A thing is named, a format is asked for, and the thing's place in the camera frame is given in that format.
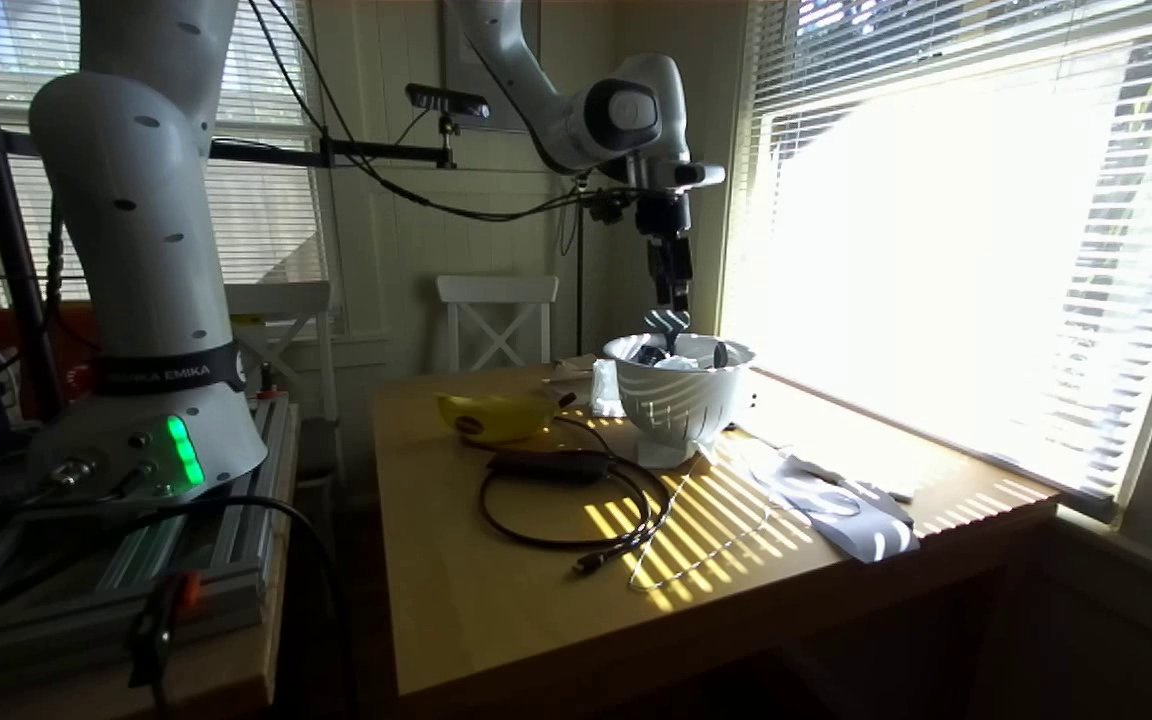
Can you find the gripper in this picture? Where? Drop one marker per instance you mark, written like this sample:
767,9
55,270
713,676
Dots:
664,214

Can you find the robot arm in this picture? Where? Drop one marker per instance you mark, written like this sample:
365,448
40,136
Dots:
141,250

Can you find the white colander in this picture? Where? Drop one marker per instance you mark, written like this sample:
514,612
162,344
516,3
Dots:
681,400

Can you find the small dark object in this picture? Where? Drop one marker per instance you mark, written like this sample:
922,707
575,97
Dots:
720,355

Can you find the clear plastic cup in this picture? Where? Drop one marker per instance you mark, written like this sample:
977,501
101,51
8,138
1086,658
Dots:
607,390

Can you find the white wooden chair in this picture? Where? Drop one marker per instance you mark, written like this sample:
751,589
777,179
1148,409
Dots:
496,290
281,300

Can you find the grey face mask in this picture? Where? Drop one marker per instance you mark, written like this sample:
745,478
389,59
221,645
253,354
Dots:
851,515

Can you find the window with blinds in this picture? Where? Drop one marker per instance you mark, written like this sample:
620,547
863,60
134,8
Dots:
986,250
266,200

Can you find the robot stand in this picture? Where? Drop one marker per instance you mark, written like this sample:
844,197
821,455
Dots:
186,600

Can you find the red box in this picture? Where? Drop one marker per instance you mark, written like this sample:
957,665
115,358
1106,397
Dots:
76,360

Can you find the black and orange clamp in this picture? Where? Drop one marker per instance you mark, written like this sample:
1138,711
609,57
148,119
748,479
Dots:
164,620

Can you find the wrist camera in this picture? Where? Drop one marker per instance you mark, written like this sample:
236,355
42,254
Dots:
610,206

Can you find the camera on mount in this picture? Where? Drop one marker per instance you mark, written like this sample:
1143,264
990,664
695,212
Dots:
446,101

